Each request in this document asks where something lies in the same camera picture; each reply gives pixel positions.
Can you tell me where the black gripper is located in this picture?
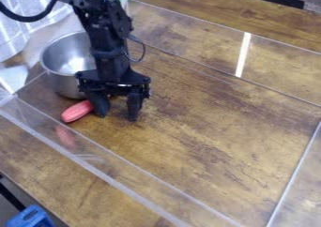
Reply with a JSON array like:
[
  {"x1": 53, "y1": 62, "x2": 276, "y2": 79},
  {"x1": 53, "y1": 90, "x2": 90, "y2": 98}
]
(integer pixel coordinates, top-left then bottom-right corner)
[{"x1": 75, "y1": 49, "x2": 151, "y2": 121}]

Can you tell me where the pink handled metal spoon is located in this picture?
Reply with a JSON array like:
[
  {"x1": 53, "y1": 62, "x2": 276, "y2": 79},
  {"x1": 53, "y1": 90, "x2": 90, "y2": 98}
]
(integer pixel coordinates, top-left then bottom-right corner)
[{"x1": 62, "y1": 100, "x2": 93, "y2": 123}]

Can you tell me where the stainless steel pot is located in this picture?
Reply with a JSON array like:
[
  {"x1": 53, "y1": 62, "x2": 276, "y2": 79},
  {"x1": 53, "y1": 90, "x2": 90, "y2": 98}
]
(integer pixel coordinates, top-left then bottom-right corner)
[{"x1": 39, "y1": 31, "x2": 95, "y2": 99}]

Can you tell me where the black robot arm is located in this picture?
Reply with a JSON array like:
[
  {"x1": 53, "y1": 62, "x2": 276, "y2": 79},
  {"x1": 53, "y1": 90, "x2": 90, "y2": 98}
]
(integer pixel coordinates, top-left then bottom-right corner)
[{"x1": 57, "y1": 0, "x2": 151, "y2": 121}]

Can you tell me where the white checkered curtain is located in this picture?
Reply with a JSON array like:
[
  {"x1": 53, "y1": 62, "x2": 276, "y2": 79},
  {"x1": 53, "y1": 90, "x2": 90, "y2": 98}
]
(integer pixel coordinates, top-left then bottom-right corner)
[{"x1": 0, "y1": 0, "x2": 71, "y2": 62}]

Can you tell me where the blue plastic crate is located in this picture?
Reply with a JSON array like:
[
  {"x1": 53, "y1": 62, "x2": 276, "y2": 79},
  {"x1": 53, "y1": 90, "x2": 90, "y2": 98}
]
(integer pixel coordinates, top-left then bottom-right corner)
[{"x1": 6, "y1": 204, "x2": 57, "y2": 227}]

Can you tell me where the clear acrylic barrier wall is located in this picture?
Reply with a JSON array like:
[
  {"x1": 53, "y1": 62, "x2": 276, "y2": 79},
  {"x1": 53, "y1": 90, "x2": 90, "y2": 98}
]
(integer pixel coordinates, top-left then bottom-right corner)
[{"x1": 0, "y1": 95, "x2": 240, "y2": 227}]

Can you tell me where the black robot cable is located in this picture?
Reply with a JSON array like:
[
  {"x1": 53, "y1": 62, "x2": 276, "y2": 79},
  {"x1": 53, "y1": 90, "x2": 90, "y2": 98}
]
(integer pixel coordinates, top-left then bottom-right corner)
[{"x1": 0, "y1": 0, "x2": 59, "y2": 23}]

